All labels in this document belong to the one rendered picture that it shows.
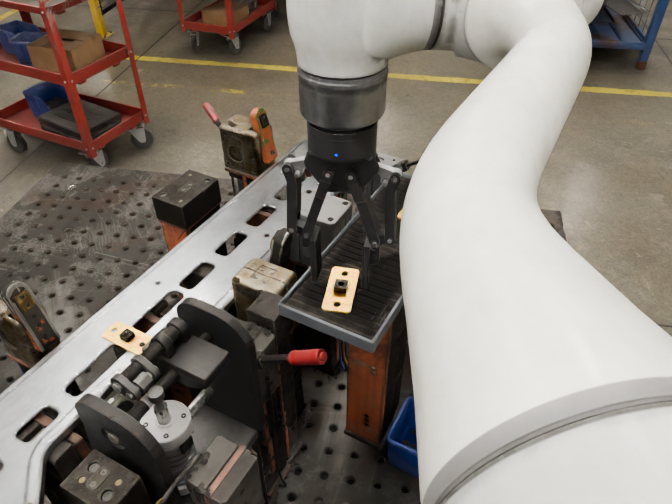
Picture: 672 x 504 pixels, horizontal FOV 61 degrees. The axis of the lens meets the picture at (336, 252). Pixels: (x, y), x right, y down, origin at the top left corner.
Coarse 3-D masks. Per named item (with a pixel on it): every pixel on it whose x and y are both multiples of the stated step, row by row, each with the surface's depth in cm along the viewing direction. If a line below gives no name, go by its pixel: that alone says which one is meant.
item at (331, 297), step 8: (336, 272) 79; (344, 272) 79; (352, 272) 79; (336, 280) 76; (344, 280) 76; (352, 280) 78; (328, 288) 76; (336, 288) 75; (344, 288) 75; (352, 288) 76; (328, 296) 75; (336, 296) 75; (344, 296) 75; (352, 296) 75; (328, 304) 74; (344, 304) 74; (336, 312) 73; (344, 312) 73
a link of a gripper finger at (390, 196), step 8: (400, 168) 64; (392, 176) 62; (400, 176) 63; (392, 184) 63; (392, 192) 64; (384, 200) 64; (392, 200) 64; (384, 208) 65; (392, 208) 65; (384, 216) 66; (392, 216) 66; (392, 224) 66; (392, 232) 67; (392, 240) 68
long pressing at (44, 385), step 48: (240, 192) 123; (336, 192) 123; (192, 240) 110; (144, 288) 100; (192, 288) 100; (96, 336) 91; (48, 384) 84; (96, 384) 84; (0, 432) 78; (48, 432) 78; (0, 480) 73
